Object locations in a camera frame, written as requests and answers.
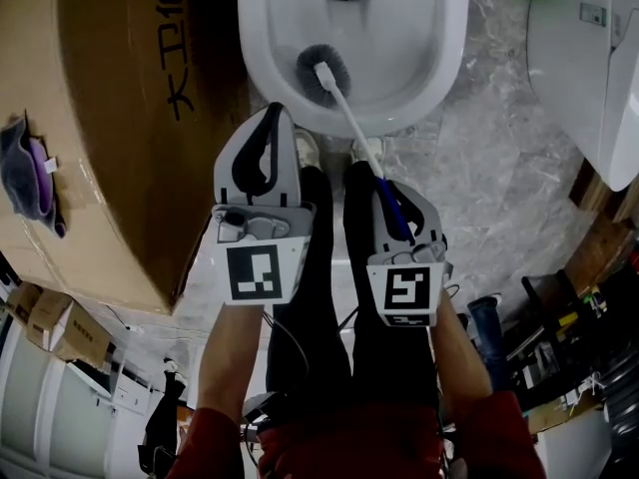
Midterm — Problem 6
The grey and purple cloth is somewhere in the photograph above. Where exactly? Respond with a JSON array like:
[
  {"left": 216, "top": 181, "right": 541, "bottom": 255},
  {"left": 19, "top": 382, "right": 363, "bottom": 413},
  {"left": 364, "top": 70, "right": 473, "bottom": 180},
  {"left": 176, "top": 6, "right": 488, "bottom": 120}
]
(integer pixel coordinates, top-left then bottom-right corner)
[{"left": 0, "top": 112, "right": 69, "bottom": 239}]

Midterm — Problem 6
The person's left forearm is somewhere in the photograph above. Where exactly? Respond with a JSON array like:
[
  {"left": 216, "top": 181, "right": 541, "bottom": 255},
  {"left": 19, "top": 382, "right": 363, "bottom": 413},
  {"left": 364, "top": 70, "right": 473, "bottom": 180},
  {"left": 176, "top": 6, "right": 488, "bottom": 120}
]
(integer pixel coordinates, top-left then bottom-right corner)
[{"left": 196, "top": 301, "right": 266, "bottom": 426}]

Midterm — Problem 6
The white cabinet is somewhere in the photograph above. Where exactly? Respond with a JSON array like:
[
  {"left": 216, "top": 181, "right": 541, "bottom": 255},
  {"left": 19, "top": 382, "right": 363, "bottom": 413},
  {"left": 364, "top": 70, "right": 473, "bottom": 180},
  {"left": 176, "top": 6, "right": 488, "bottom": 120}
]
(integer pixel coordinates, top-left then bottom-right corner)
[{"left": 0, "top": 316, "right": 151, "bottom": 479}]

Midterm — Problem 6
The person's right shoe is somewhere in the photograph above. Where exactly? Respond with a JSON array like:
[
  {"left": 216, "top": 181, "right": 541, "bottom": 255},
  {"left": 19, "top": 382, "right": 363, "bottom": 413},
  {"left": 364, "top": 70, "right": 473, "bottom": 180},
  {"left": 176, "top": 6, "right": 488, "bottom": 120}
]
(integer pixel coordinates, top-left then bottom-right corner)
[{"left": 350, "top": 136, "right": 385, "bottom": 167}]

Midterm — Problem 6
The flat cardboard box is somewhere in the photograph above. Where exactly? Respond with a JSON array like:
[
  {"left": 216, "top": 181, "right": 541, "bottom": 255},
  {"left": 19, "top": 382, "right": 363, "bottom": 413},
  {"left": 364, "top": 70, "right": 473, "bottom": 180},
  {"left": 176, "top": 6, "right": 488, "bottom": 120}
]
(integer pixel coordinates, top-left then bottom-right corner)
[{"left": 2, "top": 281, "right": 44, "bottom": 326}]

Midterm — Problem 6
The white open-lid toilet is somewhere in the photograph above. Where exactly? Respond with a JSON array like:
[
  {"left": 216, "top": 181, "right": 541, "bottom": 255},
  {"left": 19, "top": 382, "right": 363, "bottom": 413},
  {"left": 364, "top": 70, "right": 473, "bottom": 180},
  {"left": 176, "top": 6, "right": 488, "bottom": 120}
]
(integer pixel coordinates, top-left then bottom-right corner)
[{"left": 237, "top": 0, "right": 471, "bottom": 140}]

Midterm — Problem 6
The stack of wooden planks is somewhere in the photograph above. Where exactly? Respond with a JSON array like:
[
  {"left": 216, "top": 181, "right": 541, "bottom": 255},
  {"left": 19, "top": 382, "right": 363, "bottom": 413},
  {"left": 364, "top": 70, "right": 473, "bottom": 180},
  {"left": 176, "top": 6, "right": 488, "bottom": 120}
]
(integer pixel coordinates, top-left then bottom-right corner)
[{"left": 568, "top": 157, "right": 639, "bottom": 293}]

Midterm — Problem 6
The person's leg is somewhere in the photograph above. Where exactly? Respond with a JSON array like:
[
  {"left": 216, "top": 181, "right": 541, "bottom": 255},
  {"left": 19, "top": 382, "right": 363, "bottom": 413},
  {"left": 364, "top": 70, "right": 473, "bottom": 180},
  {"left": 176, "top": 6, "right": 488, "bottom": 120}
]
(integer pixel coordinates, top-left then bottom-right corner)
[
  {"left": 144, "top": 356, "right": 190, "bottom": 468},
  {"left": 467, "top": 294, "right": 506, "bottom": 393},
  {"left": 266, "top": 166, "right": 353, "bottom": 403},
  {"left": 343, "top": 161, "right": 443, "bottom": 408}
]

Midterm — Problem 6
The person's left leg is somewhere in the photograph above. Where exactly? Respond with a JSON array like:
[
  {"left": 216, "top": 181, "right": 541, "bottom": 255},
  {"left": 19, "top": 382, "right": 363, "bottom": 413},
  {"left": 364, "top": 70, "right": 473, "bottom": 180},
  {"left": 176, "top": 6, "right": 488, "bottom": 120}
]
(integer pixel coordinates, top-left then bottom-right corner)
[{"left": 266, "top": 166, "right": 353, "bottom": 403}]

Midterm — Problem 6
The person's shoe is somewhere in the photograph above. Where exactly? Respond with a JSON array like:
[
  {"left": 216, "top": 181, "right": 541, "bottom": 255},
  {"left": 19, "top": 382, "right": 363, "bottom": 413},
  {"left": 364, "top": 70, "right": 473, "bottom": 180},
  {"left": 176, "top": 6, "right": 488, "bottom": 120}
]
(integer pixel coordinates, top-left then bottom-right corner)
[
  {"left": 350, "top": 136, "right": 385, "bottom": 167},
  {"left": 294, "top": 130, "right": 321, "bottom": 169}
]

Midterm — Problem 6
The white and blue toilet brush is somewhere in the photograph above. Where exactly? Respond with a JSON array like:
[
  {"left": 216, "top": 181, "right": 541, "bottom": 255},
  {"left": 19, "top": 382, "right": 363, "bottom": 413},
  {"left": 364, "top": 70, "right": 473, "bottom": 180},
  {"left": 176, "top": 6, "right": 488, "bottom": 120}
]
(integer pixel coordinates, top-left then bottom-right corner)
[{"left": 295, "top": 43, "right": 416, "bottom": 246}]

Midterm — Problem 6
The black metal rack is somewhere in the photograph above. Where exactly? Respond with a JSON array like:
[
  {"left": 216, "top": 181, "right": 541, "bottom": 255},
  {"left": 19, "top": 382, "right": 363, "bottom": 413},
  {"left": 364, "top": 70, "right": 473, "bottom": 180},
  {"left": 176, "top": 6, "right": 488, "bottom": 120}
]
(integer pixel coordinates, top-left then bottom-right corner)
[{"left": 503, "top": 269, "right": 639, "bottom": 418}]

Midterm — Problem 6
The person's red shirt torso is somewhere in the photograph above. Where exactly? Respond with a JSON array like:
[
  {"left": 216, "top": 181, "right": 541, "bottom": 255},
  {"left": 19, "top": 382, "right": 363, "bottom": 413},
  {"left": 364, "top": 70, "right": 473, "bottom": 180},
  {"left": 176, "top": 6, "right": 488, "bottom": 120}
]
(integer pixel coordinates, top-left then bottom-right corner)
[{"left": 167, "top": 389, "right": 548, "bottom": 479}]

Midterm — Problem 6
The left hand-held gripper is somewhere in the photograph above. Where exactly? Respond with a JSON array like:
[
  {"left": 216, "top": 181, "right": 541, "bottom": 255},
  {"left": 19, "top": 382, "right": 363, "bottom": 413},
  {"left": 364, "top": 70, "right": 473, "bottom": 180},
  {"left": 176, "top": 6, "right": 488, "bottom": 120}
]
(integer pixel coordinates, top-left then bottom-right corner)
[{"left": 210, "top": 101, "right": 317, "bottom": 306}]

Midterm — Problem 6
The person's right leg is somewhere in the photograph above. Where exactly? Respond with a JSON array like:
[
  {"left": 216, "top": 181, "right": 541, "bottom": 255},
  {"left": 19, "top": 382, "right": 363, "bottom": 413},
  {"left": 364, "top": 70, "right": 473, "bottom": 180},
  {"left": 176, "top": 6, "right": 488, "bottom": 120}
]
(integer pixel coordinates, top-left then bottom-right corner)
[{"left": 343, "top": 161, "right": 443, "bottom": 408}]

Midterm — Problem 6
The white closed smart toilet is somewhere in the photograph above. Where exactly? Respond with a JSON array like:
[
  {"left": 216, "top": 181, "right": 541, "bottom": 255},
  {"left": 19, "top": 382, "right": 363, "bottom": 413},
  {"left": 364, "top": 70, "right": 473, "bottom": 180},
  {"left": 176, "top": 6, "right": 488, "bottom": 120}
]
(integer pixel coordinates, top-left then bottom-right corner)
[{"left": 526, "top": 0, "right": 639, "bottom": 193}]

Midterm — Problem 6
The grey waist device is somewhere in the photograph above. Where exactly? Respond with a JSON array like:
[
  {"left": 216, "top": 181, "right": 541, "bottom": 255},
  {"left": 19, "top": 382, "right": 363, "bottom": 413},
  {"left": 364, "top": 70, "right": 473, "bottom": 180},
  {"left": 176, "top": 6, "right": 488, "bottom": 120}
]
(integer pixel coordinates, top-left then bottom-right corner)
[{"left": 242, "top": 391, "right": 286, "bottom": 438}]

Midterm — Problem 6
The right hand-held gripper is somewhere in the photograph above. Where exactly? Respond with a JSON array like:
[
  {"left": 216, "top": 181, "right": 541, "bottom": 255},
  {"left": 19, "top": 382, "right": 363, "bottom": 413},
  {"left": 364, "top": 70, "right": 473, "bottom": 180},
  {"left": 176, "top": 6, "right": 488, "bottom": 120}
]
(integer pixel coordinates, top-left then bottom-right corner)
[{"left": 365, "top": 180, "right": 448, "bottom": 328}]

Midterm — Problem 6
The small cardboard box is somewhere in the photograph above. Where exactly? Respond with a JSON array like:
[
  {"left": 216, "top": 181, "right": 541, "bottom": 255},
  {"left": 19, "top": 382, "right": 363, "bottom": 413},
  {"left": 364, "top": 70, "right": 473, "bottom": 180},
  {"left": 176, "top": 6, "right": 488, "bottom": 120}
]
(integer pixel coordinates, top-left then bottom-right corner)
[{"left": 24, "top": 289, "right": 116, "bottom": 371}]

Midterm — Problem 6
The large cardboard box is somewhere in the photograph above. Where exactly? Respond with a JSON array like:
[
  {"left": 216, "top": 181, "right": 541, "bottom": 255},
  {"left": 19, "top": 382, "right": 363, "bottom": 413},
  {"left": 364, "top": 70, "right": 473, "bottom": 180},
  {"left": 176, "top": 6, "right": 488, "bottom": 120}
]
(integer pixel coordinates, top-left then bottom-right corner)
[{"left": 0, "top": 0, "right": 251, "bottom": 316}]

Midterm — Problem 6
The white charger with cable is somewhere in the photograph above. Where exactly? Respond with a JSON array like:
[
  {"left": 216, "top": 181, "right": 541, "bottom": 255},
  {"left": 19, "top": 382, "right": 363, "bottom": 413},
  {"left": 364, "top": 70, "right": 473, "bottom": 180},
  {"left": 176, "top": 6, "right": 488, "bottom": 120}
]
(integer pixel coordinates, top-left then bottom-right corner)
[{"left": 107, "top": 306, "right": 147, "bottom": 336}]

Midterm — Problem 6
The person's right forearm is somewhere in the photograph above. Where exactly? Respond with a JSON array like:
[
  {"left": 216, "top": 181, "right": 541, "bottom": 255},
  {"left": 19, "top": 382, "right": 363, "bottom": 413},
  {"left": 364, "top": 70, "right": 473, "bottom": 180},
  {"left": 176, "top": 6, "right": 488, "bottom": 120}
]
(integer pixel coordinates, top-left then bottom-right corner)
[{"left": 428, "top": 286, "right": 493, "bottom": 418}]

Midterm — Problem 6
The person's left shoe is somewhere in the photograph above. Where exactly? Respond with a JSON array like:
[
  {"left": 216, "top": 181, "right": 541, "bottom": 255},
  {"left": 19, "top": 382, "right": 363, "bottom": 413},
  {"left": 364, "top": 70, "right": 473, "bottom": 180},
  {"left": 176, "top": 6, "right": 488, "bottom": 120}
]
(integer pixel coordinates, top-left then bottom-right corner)
[{"left": 294, "top": 130, "right": 321, "bottom": 169}]

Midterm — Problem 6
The black ribbed barrel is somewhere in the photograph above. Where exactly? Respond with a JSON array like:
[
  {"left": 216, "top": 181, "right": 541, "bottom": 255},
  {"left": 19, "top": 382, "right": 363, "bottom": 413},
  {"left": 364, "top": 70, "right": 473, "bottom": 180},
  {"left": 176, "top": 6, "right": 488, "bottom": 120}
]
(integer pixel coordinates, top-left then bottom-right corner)
[{"left": 598, "top": 346, "right": 639, "bottom": 468}]

